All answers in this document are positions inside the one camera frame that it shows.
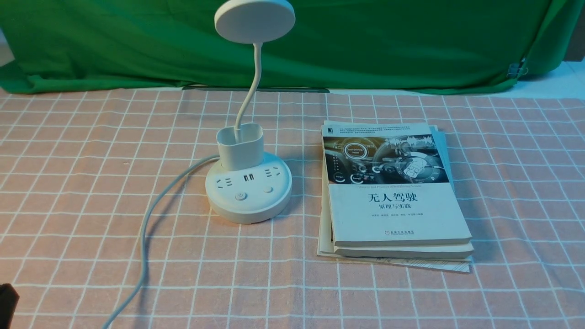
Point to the white desk lamp with sockets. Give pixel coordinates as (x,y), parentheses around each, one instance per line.
(247,184)

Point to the bottom thin paper booklet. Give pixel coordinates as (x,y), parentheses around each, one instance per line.
(425,264)

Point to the top book self-driving cover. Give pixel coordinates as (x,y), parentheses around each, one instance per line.
(393,201)

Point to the pink checkered tablecloth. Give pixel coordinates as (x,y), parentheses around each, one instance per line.
(79,170)

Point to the metal binder clip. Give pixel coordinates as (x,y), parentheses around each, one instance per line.
(517,70)

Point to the green backdrop cloth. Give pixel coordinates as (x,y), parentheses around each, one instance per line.
(433,46)

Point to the black object at left edge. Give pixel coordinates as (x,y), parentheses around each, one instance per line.
(8,303)

